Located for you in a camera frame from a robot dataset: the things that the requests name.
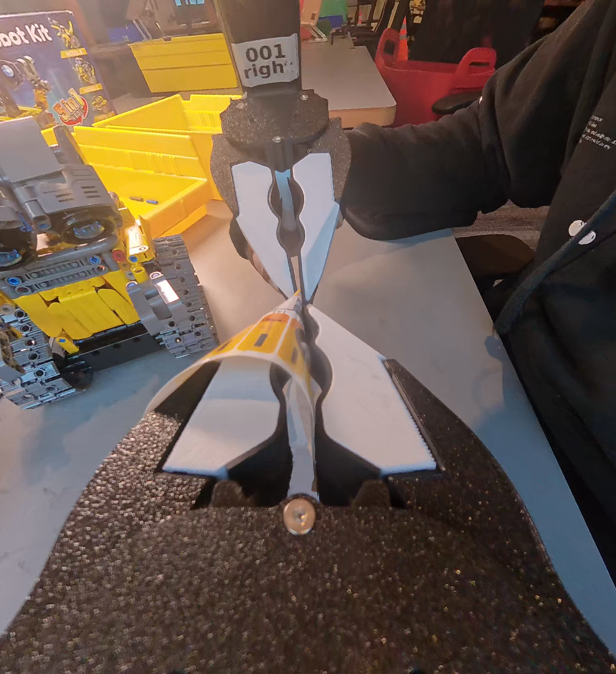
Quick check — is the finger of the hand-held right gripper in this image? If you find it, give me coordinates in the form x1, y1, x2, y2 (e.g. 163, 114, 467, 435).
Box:
291, 152, 341, 298
232, 160, 294, 297

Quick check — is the red plastic tub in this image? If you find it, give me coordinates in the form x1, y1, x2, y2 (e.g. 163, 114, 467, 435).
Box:
375, 29, 498, 127

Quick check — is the yellow grey toy brick robot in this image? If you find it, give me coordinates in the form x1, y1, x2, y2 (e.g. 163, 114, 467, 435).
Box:
0, 232, 219, 410

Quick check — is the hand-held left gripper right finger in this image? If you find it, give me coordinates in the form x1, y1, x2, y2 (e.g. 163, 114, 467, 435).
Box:
305, 304, 440, 481

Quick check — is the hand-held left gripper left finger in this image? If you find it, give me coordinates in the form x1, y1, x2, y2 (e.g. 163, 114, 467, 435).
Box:
162, 363, 294, 480

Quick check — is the blue robot kit box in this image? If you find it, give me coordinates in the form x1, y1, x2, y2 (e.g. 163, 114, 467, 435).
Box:
0, 11, 116, 127

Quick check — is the white wood-edged side table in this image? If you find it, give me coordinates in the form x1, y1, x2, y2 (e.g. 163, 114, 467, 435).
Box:
300, 45, 397, 128

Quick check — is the white sticker sheet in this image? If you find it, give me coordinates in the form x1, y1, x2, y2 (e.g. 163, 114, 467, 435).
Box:
145, 291, 322, 501

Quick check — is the grey desk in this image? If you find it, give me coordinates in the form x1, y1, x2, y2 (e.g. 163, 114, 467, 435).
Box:
0, 200, 616, 674

